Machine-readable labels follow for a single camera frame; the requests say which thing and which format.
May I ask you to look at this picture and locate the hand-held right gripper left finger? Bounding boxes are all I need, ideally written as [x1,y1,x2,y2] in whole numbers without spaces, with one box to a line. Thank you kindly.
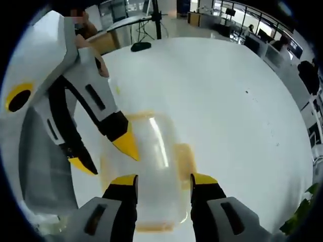
[67,173,139,242]

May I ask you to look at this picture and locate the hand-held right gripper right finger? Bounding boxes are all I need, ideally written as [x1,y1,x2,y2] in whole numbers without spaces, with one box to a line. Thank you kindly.
[189,172,280,242]

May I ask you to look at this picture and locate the clear plastic food container base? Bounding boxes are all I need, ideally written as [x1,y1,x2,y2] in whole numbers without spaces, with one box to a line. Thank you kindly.
[21,107,79,231]

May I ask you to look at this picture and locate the clear food container yellow latches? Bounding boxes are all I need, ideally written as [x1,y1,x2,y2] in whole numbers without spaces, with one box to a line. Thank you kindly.
[99,109,198,233]

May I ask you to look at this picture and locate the person's left hand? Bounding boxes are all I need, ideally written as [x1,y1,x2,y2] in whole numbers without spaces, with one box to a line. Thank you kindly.
[75,34,110,78]

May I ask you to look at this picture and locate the flat black device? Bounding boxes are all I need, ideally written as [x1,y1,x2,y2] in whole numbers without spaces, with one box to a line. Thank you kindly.
[130,42,152,53]

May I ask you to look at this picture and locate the green plant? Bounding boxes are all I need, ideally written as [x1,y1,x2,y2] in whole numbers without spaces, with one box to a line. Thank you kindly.
[279,183,321,236]

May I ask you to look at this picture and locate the white office desk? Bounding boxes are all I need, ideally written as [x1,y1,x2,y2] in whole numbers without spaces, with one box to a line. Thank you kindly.
[87,14,153,55]

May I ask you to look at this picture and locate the black tripod stand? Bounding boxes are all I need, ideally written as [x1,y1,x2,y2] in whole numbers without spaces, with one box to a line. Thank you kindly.
[137,0,168,40]

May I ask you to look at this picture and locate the wooden cabinet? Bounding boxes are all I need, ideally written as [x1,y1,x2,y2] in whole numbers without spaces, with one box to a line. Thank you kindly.
[187,11,203,26]

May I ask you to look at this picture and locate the black office chair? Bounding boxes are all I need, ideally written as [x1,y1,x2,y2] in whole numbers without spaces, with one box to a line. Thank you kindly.
[297,59,320,96]

